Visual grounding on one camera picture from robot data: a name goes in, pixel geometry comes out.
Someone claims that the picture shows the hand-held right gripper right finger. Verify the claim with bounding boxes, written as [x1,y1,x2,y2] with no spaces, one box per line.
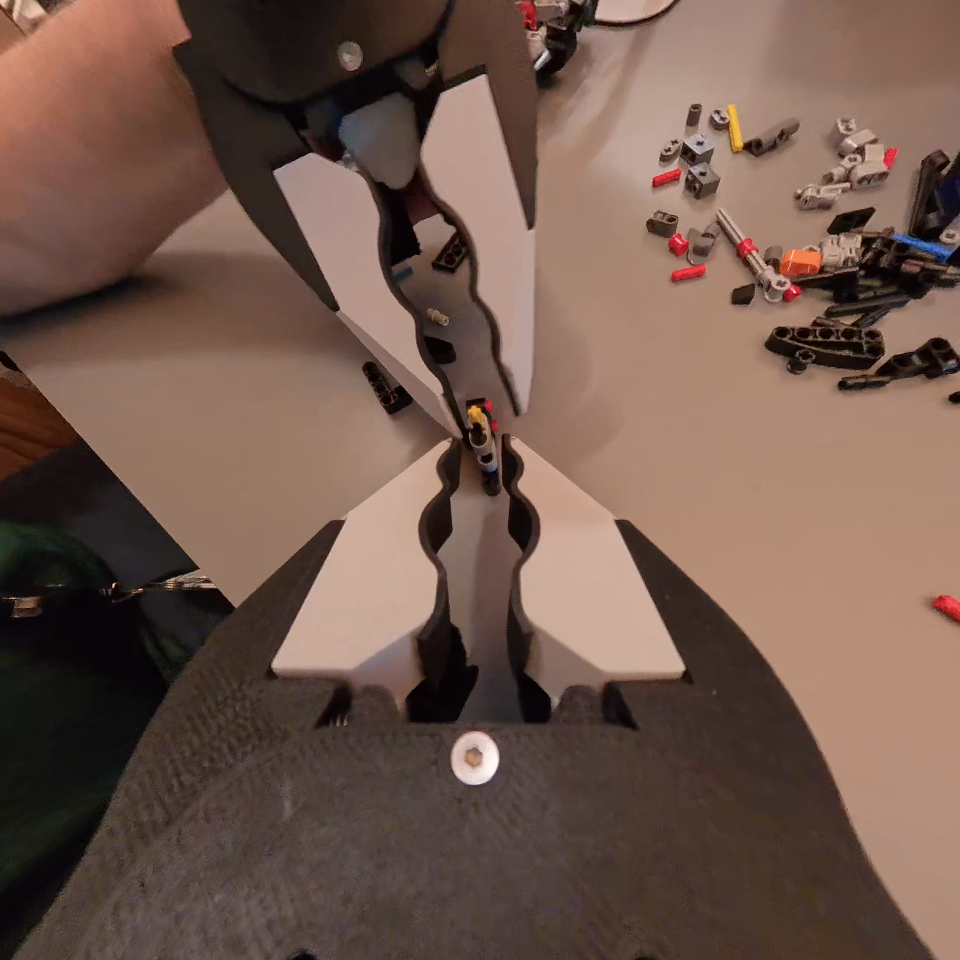
[501,435,687,719]

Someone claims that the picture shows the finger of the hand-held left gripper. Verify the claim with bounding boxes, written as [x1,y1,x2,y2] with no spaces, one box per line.
[272,152,464,441]
[418,69,538,419]

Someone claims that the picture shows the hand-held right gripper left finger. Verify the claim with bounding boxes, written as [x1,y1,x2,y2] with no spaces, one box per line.
[270,438,462,719]

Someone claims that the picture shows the black lego subassembly red pins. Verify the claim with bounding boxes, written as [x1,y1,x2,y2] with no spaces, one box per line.
[465,397,502,455]

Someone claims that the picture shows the person's left forearm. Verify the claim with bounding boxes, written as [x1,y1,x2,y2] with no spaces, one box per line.
[0,0,230,316]

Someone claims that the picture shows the partly built lego car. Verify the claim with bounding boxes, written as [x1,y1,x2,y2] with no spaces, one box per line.
[517,0,601,78]

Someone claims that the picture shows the scattered loose lego pieces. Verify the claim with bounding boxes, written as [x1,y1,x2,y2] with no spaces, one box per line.
[646,101,960,408]

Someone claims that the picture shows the white book stand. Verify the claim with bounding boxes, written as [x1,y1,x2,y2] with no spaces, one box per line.
[596,0,682,27]

